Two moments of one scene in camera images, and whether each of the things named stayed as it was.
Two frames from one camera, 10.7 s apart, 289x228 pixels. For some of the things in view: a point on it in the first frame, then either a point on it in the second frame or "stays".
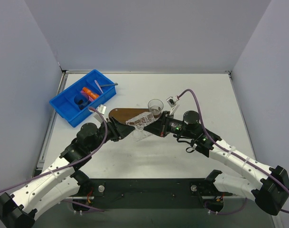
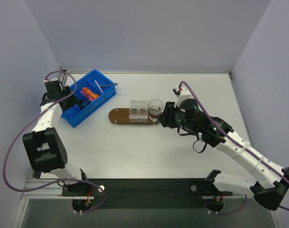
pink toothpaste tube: x=90 y=98 stays
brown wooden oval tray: x=122 y=115 stays
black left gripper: x=112 y=129 to x=71 y=102
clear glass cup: x=155 y=106 stays
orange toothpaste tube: x=90 y=93 stays
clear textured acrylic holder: x=139 y=134 to x=138 y=110
